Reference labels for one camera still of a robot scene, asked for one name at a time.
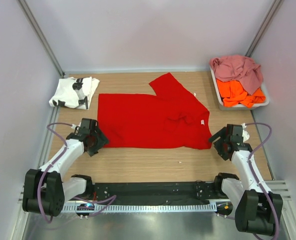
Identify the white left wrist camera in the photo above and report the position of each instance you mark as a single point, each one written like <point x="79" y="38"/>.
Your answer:
<point x="75" y="126"/>

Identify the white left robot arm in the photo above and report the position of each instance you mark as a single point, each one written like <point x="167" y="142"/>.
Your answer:
<point x="44" y="190"/>

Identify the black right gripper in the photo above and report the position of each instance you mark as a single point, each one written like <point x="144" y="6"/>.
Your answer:
<point x="220" y="133"/>

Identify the aluminium right frame post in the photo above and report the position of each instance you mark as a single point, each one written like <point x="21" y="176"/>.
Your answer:
<point x="272" y="12"/>

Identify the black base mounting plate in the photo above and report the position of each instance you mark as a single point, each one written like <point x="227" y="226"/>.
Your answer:
<point x="157" y="193"/>

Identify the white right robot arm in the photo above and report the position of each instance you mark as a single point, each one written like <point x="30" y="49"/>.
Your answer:
<point x="257" y="210"/>

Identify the slotted grey cable duct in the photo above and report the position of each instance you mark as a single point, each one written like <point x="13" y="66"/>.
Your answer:
<point x="74" y="207"/>

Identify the red t shirt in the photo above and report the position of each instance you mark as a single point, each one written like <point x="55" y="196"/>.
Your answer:
<point x="171" y="118"/>

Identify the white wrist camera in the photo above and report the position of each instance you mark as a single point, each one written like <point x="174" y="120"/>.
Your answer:
<point x="75" y="126"/>
<point x="245" y="133"/>

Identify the aluminium frame post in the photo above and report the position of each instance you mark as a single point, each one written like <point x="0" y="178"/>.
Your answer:
<point x="272" y="12"/>
<point x="40" y="35"/>

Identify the aluminium left frame post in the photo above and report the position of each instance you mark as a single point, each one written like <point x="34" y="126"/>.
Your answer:
<point x="40" y="35"/>

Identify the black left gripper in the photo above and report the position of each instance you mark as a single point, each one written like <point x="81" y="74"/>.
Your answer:
<point x="102" y="140"/>

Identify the white plastic tray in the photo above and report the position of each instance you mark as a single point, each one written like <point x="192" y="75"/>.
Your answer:
<point x="239" y="107"/>

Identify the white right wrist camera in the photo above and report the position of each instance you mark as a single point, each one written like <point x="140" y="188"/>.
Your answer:
<point x="245" y="133"/>

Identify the folded white printed t shirt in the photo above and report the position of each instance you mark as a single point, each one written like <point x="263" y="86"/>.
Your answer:
<point x="74" y="93"/>

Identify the orange t shirt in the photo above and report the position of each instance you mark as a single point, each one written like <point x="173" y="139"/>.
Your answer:
<point x="232" y="93"/>

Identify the pink t shirt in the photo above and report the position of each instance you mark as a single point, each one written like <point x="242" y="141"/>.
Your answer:
<point x="238" y="68"/>

